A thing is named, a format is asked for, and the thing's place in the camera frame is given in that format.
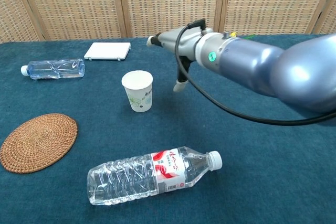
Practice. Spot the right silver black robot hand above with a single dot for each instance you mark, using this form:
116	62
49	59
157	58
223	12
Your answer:
170	41

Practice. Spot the white paper cup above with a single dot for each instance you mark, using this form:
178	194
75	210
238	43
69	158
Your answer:
137	90

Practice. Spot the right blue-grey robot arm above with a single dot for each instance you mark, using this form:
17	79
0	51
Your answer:
288	72

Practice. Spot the round woven rattan coaster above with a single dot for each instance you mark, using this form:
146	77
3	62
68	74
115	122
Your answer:
36	142

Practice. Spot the woven bamboo folding screen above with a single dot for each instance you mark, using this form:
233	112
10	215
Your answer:
168	1

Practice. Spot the colourful feather shuttlecock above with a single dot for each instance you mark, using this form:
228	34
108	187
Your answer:
232	34

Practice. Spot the flat white plastic box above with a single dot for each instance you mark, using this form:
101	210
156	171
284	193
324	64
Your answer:
107	51

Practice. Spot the clear bottle without label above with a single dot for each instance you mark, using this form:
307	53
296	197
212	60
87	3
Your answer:
55	69

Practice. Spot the blue table cloth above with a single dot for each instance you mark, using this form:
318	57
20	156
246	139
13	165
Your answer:
236	169

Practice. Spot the clear bottle with red label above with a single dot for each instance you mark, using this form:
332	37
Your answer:
131	179

